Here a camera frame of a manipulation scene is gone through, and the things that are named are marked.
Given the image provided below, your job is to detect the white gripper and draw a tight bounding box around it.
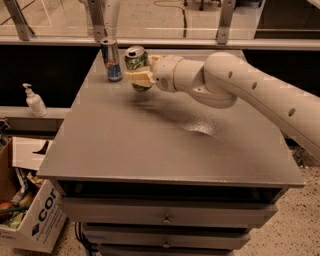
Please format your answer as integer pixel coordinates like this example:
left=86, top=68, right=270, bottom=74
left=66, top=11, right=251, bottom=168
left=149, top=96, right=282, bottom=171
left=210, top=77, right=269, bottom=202
left=125, top=55, right=182, bottom=93

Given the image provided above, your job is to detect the green soda can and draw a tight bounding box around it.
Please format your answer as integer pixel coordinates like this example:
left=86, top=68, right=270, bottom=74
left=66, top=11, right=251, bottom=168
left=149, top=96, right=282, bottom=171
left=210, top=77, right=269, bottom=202
left=124, top=45, right=151, bottom=92

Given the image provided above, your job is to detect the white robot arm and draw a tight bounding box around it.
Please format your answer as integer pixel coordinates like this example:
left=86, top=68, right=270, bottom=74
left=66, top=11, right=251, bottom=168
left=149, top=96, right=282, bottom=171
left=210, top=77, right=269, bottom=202
left=126, top=51, right=320, bottom=159

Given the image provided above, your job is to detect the redbull can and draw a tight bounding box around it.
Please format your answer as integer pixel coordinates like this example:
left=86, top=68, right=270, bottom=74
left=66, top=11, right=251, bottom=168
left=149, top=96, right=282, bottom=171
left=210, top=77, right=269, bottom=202
left=100, top=37, right=122, bottom=82

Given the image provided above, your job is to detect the grey drawer cabinet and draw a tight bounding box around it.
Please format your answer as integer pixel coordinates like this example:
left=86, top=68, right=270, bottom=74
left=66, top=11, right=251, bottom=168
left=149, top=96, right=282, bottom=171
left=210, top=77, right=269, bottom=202
left=40, top=59, right=303, bottom=256

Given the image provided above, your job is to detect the white pump bottle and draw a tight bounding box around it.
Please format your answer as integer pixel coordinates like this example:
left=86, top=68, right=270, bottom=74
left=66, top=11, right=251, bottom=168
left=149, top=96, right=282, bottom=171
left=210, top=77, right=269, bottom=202
left=22, top=83, right=48, bottom=117

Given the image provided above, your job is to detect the white cardboard box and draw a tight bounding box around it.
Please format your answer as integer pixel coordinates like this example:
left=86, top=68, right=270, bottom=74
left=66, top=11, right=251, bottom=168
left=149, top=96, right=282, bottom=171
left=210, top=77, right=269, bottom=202
left=0, top=137, right=66, bottom=253

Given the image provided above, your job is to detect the red tomato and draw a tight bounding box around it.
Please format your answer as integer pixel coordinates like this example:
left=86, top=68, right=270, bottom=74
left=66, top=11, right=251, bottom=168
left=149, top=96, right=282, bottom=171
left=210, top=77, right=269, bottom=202
left=0, top=201, right=14, bottom=219

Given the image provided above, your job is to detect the black floor cable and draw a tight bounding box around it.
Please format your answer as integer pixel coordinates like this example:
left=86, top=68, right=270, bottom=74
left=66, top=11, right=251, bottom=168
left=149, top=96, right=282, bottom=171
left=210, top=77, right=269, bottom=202
left=153, top=0, right=188, bottom=39

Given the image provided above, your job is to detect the metal railing frame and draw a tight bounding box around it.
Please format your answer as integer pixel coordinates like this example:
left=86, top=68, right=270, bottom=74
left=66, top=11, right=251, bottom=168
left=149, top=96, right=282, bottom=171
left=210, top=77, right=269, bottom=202
left=0, top=0, right=320, bottom=51

